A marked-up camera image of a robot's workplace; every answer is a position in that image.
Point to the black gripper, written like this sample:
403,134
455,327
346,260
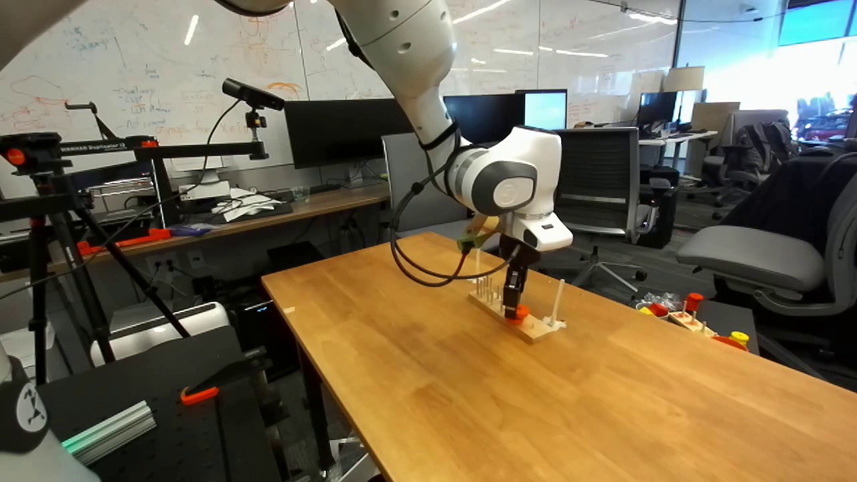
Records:
518,258

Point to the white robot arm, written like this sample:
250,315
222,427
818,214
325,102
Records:
410,47

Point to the wooden peg stand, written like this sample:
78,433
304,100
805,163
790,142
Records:
487,291

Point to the black mesh chair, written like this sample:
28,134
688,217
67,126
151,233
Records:
601,181

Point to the wooden toy tray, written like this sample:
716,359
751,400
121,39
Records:
683,312

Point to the black computer monitor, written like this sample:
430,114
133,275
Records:
341,130

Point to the grey office chair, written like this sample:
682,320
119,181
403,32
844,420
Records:
810,293

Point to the green wrist camera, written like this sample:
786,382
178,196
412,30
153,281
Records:
478,232

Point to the black clamp orange handle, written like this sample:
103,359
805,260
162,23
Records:
246,368

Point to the black camera tripod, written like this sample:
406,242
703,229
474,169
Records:
43,159

